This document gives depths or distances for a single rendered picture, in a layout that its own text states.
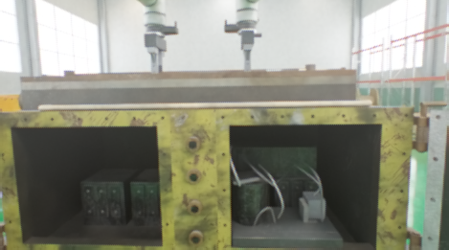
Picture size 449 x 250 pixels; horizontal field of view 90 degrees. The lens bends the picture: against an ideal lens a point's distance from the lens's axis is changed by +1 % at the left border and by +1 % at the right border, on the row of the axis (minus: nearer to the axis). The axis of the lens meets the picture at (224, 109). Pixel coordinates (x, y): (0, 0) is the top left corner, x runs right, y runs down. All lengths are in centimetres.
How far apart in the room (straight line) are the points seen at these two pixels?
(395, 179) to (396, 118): 21
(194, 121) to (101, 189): 62
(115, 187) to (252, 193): 63
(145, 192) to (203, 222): 37
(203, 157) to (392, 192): 66
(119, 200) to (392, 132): 114
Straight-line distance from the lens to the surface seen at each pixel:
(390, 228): 105
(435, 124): 94
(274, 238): 95
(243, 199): 95
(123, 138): 156
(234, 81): 84
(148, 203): 117
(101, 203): 127
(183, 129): 80
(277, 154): 112
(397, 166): 97
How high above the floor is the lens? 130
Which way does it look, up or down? 5 degrees down
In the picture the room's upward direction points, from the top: 1 degrees counter-clockwise
